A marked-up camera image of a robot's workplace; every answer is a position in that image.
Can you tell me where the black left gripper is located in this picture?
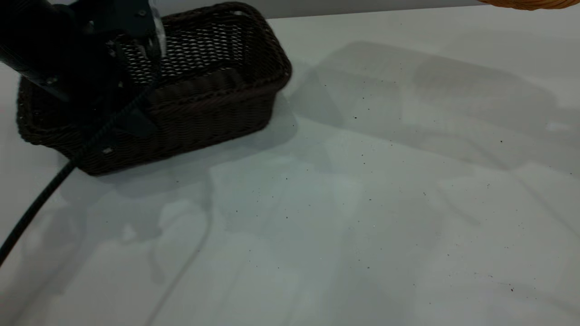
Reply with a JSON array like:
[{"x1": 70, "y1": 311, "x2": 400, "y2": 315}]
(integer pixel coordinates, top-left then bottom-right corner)
[{"x1": 0, "y1": 0, "x2": 166, "y2": 139}]

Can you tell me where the orange woven basket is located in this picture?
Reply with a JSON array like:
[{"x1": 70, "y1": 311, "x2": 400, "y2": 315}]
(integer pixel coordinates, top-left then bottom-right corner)
[{"x1": 480, "y1": 0, "x2": 580, "y2": 10}]

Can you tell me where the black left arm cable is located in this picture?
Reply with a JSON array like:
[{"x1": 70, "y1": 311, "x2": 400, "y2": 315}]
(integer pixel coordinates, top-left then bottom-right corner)
[{"x1": 0, "y1": 86, "x2": 155, "y2": 267}]

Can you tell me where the black woven basket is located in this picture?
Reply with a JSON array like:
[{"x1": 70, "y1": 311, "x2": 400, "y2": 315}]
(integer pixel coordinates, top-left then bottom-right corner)
[{"x1": 17, "y1": 1, "x2": 293, "y2": 176}]

